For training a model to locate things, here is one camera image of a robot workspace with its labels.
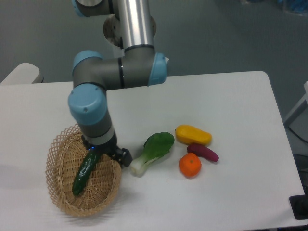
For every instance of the white chair corner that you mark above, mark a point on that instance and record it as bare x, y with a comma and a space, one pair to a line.
24, 73

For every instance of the orange tangerine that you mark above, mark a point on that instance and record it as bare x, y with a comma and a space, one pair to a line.
190, 165

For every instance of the black device at edge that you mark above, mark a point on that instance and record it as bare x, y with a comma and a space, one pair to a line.
299, 205

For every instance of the dark green cucumber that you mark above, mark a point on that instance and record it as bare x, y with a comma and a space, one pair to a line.
87, 166

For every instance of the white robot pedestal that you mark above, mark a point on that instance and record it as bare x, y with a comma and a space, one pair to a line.
113, 31

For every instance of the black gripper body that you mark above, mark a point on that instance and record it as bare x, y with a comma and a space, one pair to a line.
109, 148

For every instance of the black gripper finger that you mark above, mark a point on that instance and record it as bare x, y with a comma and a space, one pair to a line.
122, 156

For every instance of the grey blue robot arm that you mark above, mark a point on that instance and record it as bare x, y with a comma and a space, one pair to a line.
93, 76

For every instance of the woven wicker basket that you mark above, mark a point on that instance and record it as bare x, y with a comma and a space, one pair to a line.
64, 158

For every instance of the yellow mango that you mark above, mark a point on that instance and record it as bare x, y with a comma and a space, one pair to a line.
189, 134

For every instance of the purple sweet potato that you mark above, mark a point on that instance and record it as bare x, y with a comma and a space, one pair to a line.
203, 151

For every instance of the green bok choy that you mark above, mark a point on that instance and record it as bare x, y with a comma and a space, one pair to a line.
155, 147

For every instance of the white frame at right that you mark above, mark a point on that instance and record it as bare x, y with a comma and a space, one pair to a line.
299, 108

